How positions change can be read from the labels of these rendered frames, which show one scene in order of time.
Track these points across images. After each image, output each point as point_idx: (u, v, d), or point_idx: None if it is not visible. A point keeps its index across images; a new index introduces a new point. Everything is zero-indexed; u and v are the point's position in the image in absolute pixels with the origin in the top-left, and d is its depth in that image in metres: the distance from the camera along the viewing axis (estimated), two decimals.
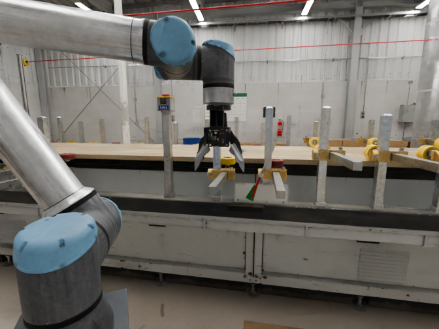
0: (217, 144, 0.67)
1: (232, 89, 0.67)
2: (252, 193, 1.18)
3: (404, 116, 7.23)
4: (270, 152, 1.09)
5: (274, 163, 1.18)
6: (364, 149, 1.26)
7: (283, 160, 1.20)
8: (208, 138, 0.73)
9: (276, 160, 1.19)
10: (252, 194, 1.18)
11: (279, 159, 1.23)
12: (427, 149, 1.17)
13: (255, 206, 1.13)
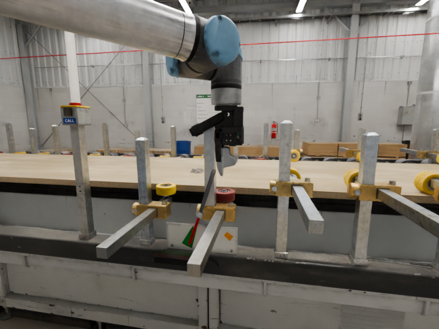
0: None
1: None
2: (190, 237, 0.86)
3: (404, 118, 6.92)
4: (208, 185, 0.77)
5: (221, 196, 0.87)
6: (345, 175, 0.95)
7: (234, 192, 0.89)
8: (219, 139, 0.70)
9: (223, 192, 0.88)
10: (190, 239, 0.86)
11: (230, 189, 0.92)
12: (428, 177, 0.86)
13: (190, 258, 0.82)
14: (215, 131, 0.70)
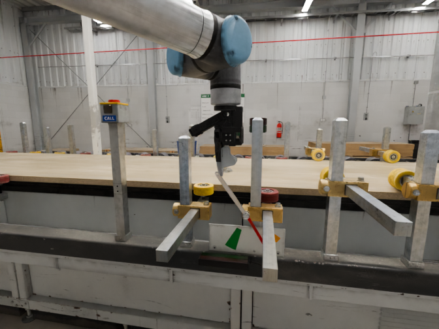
0: None
1: None
2: (260, 240, 0.82)
3: (410, 118, 6.89)
4: (225, 188, 0.76)
5: (266, 196, 0.84)
6: (390, 174, 0.92)
7: (278, 192, 0.86)
8: (218, 139, 0.70)
9: (267, 192, 0.85)
10: (261, 241, 0.82)
11: (272, 189, 0.89)
12: None
13: (237, 260, 0.79)
14: (215, 131, 0.69)
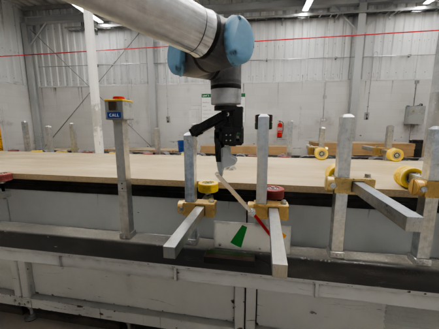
0: None
1: None
2: (269, 235, 0.81)
3: (411, 117, 6.88)
4: (227, 187, 0.76)
5: (271, 194, 0.84)
6: (396, 172, 0.91)
7: (283, 189, 0.86)
8: (219, 139, 0.70)
9: (272, 190, 0.84)
10: None
11: (277, 187, 0.88)
12: None
13: (243, 258, 0.78)
14: (215, 131, 0.70)
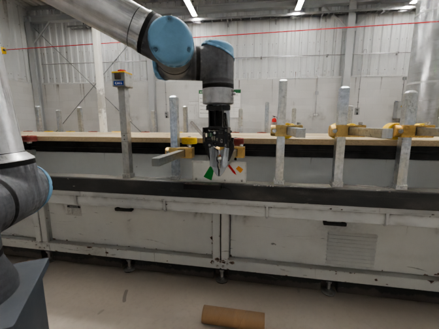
0: (216, 144, 0.67)
1: (231, 89, 0.67)
2: (231, 170, 1.12)
3: (398, 112, 7.19)
4: (199, 132, 1.07)
5: (233, 141, 1.14)
6: None
7: (243, 138, 1.16)
8: None
9: (234, 138, 1.15)
10: (232, 170, 1.12)
11: (240, 138, 1.19)
12: (391, 126, 1.13)
13: (211, 184, 1.09)
14: None
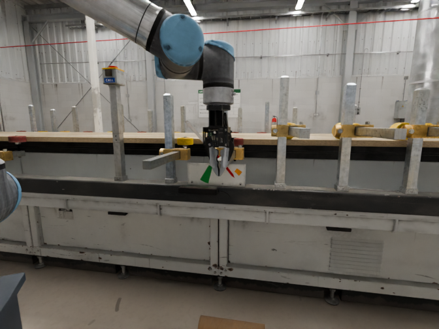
0: (217, 143, 0.68)
1: (231, 89, 0.67)
2: (229, 172, 1.05)
3: (400, 112, 7.12)
4: (195, 132, 1.00)
5: None
6: (333, 127, 1.15)
7: (242, 138, 1.13)
8: (208, 138, 0.74)
9: (234, 138, 1.12)
10: (230, 173, 1.05)
11: (239, 138, 1.16)
12: (400, 126, 1.07)
13: (208, 188, 1.02)
14: None
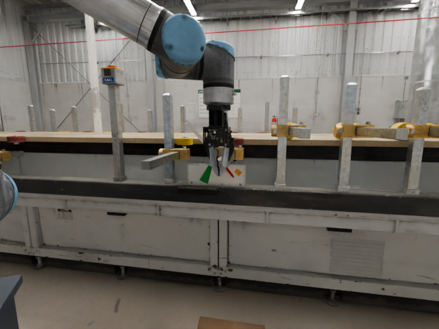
0: (217, 143, 0.68)
1: (231, 89, 0.67)
2: (228, 173, 1.04)
3: (400, 112, 7.12)
4: (195, 133, 1.00)
5: None
6: (334, 127, 1.14)
7: (242, 138, 1.13)
8: (208, 138, 0.74)
9: (234, 138, 1.12)
10: (230, 173, 1.04)
11: (239, 138, 1.15)
12: (400, 126, 1.06)
13: (207, 188, 1.02)
14: None
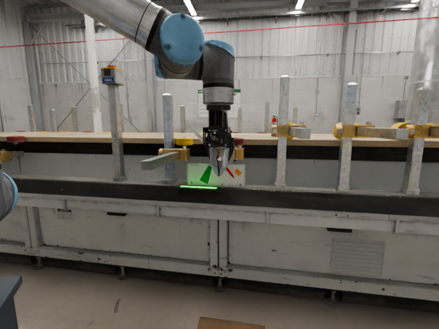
0: (217, 144, 0.68)
1: (231, 89, 0.67)
2: (228, 173, 1.04)
3: (400, 112, 7.11)
4: (195, 133, 0.99)
5: None
6: (334, 127, 1.14)
7: (242, 138, 1.13)
8: (208, 138, 0.74)
9: (234, 138, 1.11)
10: (230, 173, 1.04)
11: (239, 138, 1.15)
12: (400, 126, 1.06)
13: (207, 188, 1.02)
14: None
